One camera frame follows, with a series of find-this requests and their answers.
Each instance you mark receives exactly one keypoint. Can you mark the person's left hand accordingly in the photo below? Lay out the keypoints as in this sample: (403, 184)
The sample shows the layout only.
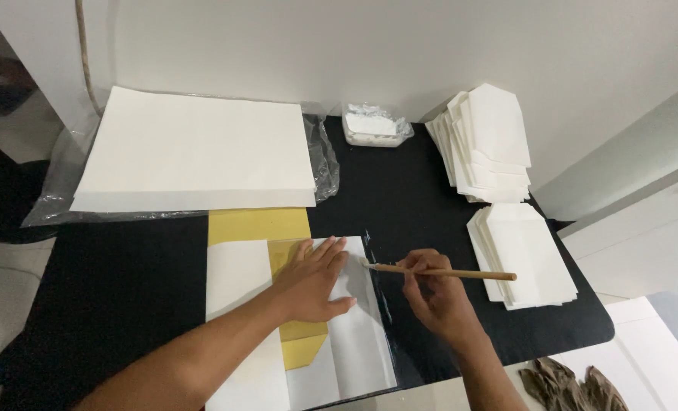
(307, 285)

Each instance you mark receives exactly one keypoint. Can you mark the person's right hand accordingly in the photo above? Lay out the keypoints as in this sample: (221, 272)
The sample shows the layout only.
(436, 302)

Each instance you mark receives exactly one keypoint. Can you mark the wooden glue brush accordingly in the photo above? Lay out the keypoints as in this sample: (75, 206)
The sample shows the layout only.
(476, 274)

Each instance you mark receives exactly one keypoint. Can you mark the white paper sheet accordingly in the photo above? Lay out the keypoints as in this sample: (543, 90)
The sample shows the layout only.
(356, 337)

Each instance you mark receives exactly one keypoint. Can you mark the yellow cardboard template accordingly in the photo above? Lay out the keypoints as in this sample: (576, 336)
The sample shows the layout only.
(256, 225)

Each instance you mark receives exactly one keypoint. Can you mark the low stack of white envelopes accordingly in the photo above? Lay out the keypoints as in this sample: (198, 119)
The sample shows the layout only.
(521, 254)

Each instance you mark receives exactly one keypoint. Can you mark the clear plastic bag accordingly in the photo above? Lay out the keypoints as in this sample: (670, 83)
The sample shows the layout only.
(325, 157)

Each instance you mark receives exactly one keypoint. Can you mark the brown cloth rag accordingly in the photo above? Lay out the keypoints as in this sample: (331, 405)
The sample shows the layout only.
(567, 385)

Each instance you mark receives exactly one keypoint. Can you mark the tall stack of white envelopes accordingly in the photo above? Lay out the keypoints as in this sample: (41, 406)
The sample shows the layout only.
(487, 142)

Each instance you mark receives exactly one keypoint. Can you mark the plastic tub of white glue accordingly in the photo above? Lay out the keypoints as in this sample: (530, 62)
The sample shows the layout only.
(373, 128)

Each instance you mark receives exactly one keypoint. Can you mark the stack of large white sheets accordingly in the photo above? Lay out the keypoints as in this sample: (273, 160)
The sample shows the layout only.
(196, 151)

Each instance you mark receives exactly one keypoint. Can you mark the black table mat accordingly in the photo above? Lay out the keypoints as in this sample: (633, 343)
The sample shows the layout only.
(128, 285)

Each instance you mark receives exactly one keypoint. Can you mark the white board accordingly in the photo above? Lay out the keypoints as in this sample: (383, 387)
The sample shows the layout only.
(653, 354)

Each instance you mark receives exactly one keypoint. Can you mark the black round stool base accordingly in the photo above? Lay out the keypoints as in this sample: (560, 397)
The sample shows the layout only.
(8, 202)

